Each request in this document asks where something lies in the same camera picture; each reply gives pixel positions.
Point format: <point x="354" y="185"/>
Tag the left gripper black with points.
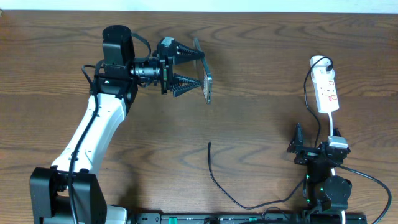
<point x="168" y="78"/>

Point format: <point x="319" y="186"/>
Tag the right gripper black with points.
<point x="296" y="145"/>

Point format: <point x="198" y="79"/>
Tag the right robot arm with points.
<point x="326" y="193"/>

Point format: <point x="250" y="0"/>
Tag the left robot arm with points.
<point x="68" y="191"/>

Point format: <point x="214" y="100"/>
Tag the black usb charger plug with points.
<point x="329" y="67"/>

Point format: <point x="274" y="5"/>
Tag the white power strip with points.
<point x="324" y="85"/>

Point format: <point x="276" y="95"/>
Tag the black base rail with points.
<point x="277" y="218"/>

